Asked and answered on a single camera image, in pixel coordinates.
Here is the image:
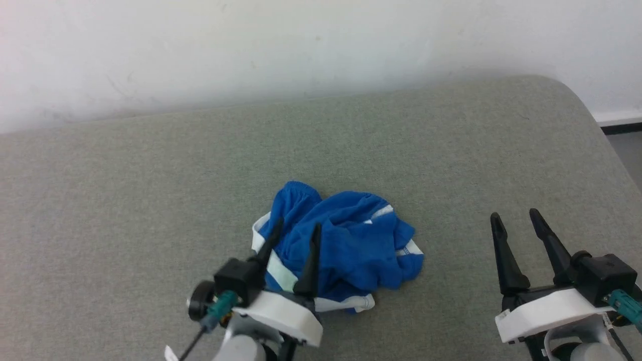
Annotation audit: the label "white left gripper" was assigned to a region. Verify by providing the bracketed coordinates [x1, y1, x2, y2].
[232, 217, 325, 348]

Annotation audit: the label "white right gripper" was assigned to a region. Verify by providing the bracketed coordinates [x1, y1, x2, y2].
[490, 208, 611, 345]

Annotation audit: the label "blue shorts with white stripes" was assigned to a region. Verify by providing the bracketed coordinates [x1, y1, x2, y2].
[251, 180, 425, 314]

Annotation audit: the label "grey-green fabric sofa cushion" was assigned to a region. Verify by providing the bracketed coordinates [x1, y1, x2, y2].
[0, 75, 642, 361]

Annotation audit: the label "left cable with teal plug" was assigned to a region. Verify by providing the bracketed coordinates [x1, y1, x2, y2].
[165, 289, 239, 361]

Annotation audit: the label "cable with teal plug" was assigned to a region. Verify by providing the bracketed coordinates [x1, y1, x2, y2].
[165, 289, 239, 361]
[603, 289, 642, 361]

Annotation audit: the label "right cable with teal plug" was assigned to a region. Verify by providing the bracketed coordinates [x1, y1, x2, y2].
[603, 289, 642, 361]

